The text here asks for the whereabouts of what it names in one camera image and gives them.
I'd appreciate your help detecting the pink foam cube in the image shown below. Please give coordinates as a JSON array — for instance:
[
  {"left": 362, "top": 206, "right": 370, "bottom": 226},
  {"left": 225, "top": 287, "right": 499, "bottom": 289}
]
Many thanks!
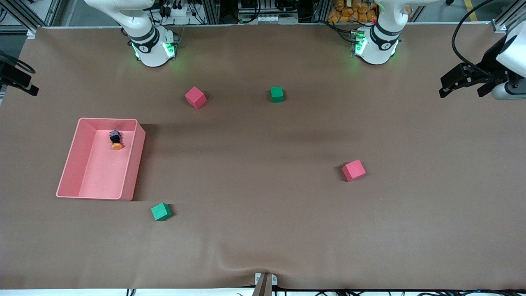
[
  {"left": 341, "top": 160, "right": 367, "bottom": 182},
  {"left": 185, "top": 86, "right": 207, "bottom": 110}
]

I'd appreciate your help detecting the white power strip with plugs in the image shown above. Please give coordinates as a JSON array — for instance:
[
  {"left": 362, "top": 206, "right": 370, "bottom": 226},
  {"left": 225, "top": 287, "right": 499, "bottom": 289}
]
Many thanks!
[{"left": 164, "top": 3, "right": 190, "bottom": 18}]

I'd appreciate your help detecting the brown table cover sheet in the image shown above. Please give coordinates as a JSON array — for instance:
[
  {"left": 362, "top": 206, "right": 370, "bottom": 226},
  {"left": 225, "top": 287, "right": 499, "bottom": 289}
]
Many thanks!
[{"left": 0, "top": 24, "right": 526, "bottom": 290}]

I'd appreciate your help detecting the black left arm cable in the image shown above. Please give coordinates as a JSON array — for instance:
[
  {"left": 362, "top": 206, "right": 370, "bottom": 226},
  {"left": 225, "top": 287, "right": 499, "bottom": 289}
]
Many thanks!
[{"left": 451, "top": 0, "right": 510, "bottom": 79}]

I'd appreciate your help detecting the orange packaged items pile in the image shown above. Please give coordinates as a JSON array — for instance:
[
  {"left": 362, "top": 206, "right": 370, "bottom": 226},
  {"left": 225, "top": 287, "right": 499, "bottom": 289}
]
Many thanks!
[{"left": 328, "top": 0, "right": 378, "bottom": 24}]

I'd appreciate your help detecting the white terminal strip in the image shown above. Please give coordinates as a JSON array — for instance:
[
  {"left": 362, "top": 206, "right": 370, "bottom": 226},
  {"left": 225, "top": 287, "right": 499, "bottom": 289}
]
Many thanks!
[{"left": 256, "top": 15, "right": 299, "bottom": 24}]

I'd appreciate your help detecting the aluminium frame profile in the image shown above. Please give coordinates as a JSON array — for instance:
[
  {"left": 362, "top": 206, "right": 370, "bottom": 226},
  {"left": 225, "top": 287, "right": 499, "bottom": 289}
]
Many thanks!
[
  {"left": 0, "top": 0, "right": 40, "bottom": 39},
  {"left": 491, "top": 0, "right": 526, "bottom": 33}
]

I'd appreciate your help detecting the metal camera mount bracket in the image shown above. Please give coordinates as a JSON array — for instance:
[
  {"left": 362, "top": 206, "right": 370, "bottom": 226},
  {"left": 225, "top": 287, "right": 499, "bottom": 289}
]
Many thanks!
[{"left": 251, "top": 272, "right": 279, "bottom": 296}]

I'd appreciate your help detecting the pink plastic bin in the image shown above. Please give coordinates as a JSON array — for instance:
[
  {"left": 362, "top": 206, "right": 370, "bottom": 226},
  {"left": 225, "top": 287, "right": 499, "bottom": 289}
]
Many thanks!
[{"left": 56, "top": 118, "right": 146, "bottom": 201}]

